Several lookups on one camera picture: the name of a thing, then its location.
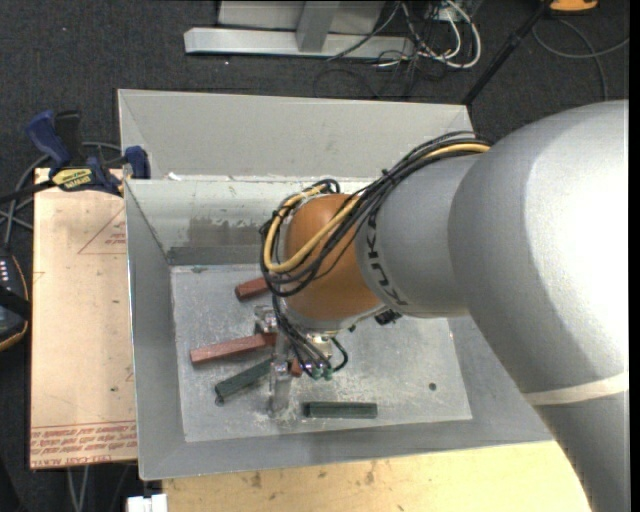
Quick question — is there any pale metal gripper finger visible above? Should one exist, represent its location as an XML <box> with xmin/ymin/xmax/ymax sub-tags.
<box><xmin>253</xmin><ymin>304</ymin><xmax>279</xmax><ymax>338</ymax></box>
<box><xmin>267</xmin><ymin>353</ymin><xmax>294</xmax><ymax>419</ymax></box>

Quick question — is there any red-brown flat block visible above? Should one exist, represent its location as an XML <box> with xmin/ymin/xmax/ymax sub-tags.
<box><xmin>189</xmin><ymin>332</ymin><xmax>278</xmax><ymax>367</ymax></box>
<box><xmin>234</xmin><ymin>277</ymin><xmax>272</xmax><ymax>302</ymax></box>

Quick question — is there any dark green flat block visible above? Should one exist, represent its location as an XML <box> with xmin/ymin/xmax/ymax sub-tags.
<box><xmin>302</xmin><ymin>400</ymin><xmax>379</xmax><ymax>420</ymax></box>
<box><xmin>214</xmin><ymin>358</ymin><xmax>274</xmax><ymax>402</ymax></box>

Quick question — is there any grey metal bin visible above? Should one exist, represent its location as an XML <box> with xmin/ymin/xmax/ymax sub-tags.
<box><xmin>117</xmin><ymin>88</ymin><xmax>554</xmax><ymax>482</ymax></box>

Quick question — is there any brown cardboard board, red print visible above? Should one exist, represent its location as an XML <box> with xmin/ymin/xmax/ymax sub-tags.
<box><xmin>29</xmin><ymin>167</ymin><xmax>139</xmax><ymax>471</ymax></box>

